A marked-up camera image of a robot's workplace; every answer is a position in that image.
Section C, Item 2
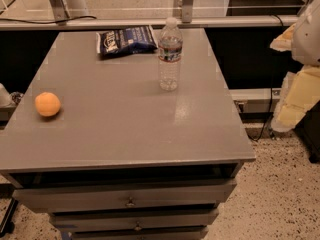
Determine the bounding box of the grey drawer cabinet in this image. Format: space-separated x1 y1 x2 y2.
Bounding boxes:
0 28 257 240

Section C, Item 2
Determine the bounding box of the clear plastic water bottle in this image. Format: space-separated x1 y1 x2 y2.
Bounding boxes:
158 17 183 91

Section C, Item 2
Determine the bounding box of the white object at left edge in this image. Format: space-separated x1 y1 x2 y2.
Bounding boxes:
0 83 12 107

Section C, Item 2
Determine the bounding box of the orange fruit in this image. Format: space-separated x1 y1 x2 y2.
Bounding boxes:
35 92 61 117

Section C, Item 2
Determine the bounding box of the blue chip bag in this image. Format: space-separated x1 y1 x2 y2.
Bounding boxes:
96 26 157 56

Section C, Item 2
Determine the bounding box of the black hanging cable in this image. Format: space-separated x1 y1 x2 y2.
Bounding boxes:
248 14 284 142

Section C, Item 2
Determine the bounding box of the top grey drawer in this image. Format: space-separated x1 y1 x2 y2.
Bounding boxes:
13 179 236 213

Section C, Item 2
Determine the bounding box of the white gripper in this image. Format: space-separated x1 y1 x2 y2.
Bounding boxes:
270 0 320 132

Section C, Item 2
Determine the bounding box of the bottom grey drawer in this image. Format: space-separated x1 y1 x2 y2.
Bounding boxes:
72 226 208 240

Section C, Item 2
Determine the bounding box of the black cable on rail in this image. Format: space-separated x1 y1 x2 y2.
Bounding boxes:
0 15 98 25

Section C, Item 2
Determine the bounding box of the grey drawer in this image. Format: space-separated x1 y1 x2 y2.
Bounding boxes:
13 179 236 213
72 226 208 240
50 208 218 232

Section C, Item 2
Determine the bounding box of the middle grey drawer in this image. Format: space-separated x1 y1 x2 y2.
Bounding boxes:
50 208 218 232

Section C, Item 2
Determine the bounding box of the metal frame rail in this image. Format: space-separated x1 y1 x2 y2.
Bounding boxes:
0 15 298 31

